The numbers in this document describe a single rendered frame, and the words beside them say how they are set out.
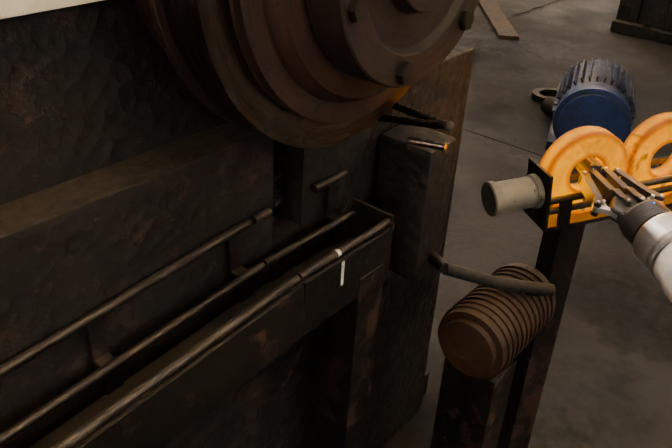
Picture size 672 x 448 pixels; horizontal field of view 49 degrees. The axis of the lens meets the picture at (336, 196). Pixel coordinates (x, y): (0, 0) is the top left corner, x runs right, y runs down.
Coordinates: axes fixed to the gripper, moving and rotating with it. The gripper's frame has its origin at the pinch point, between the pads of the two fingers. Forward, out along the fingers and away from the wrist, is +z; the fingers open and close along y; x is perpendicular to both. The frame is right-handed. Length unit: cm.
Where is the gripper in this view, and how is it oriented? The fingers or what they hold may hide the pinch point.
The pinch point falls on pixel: (584, 162)
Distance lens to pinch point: 132.8
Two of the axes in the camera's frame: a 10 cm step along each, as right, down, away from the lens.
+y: 9.6, -0.8, 2.6
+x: 0.8, -8.3, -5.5
